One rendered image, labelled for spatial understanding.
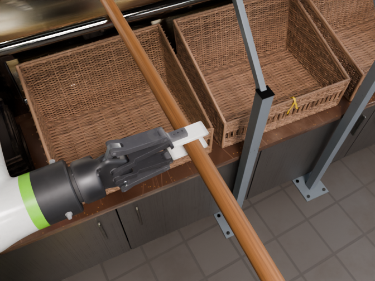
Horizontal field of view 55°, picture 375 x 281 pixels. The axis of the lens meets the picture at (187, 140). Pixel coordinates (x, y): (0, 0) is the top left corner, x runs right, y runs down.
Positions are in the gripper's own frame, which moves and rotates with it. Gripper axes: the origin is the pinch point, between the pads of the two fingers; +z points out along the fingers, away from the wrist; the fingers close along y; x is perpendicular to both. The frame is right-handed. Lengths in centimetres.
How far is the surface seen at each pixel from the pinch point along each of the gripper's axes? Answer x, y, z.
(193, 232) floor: -24, 119, 16
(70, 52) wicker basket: -77, 35, -10
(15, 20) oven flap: -80, 20, -23
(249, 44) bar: -31.8, 14.5, 35.1
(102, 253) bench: -27, 100, -27
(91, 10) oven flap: -79, 22, 1
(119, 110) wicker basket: -65, 61, 1
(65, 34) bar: -43.0, 3.1, -11.7
